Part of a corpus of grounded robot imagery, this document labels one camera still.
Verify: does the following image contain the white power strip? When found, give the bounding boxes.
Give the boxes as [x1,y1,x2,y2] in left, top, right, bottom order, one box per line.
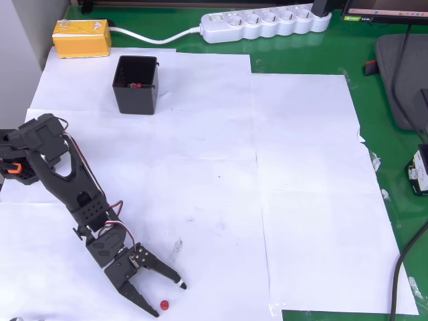
[199,5,332,44]

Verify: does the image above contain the red black zipper tab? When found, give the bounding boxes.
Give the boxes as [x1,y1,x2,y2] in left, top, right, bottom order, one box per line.
[363,59,381,76]

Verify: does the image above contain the yellow cardboard box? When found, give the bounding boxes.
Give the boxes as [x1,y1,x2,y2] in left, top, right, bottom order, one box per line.
[52,19,112,60]

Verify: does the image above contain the green desk mat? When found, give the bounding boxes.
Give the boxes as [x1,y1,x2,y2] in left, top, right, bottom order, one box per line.
[65,0,428,321]

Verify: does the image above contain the thick black cable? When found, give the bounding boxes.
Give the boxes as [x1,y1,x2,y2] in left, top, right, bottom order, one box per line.
[389,222,428,321]

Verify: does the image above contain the black power plug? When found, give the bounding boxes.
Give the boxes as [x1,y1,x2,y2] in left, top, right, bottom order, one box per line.
[312,0,331,17]

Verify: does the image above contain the small printed carton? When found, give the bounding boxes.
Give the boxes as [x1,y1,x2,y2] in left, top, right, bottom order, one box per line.
[404,144,428,197]

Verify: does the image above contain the black square container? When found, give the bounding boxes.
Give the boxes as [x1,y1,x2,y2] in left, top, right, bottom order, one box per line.
[112,56,161,116]

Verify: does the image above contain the black monitor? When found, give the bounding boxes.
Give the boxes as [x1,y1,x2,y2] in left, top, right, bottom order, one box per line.
[340,0,428,25]

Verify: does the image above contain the red black servo wire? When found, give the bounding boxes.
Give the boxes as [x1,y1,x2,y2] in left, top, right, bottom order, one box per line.
[58,116,138,260]

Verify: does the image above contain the black monitor cable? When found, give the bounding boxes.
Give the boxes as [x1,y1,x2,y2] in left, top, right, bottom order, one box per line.
[391,23,428,138]

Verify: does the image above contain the black robot base orange clamps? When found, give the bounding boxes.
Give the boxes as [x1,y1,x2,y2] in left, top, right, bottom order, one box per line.
[0,128,38,187]

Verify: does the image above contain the white power cable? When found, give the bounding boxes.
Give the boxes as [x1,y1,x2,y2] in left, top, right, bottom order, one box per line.
[108,25,203,45]

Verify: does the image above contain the grey laptop sleeve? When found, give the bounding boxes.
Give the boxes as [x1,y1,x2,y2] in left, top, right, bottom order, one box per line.
[374,33,428,132]

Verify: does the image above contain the white taped paper cover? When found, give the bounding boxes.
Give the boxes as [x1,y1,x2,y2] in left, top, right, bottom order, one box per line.
[0,46,421,321]

